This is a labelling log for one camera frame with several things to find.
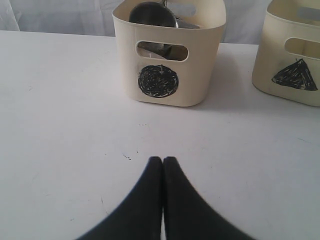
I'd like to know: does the cream bin with triangle mark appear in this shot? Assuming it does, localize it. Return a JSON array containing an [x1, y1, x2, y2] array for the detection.
[[251, 0, 320, 107]]

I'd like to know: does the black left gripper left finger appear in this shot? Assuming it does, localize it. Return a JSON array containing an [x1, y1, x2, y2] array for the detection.
[[81, 156, 163, 240]]

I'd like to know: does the white backdrop curtain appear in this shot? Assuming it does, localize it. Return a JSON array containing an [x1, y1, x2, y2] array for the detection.
[[0, 0, 320, 46]]

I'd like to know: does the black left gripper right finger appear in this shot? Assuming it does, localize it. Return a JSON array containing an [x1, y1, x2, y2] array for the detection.
[[163, 156, 250, 240]]

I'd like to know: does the cream bin with circle mark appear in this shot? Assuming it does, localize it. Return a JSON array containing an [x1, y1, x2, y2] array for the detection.
[[112, 0, 227, 107]]

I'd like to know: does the steel mug with wire handle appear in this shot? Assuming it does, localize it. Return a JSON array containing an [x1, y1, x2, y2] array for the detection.
[[128, 0, 185, 28]]

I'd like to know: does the steel mug with solid handle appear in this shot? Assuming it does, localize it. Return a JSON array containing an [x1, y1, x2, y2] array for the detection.
[[137, 41, 189, 61]]

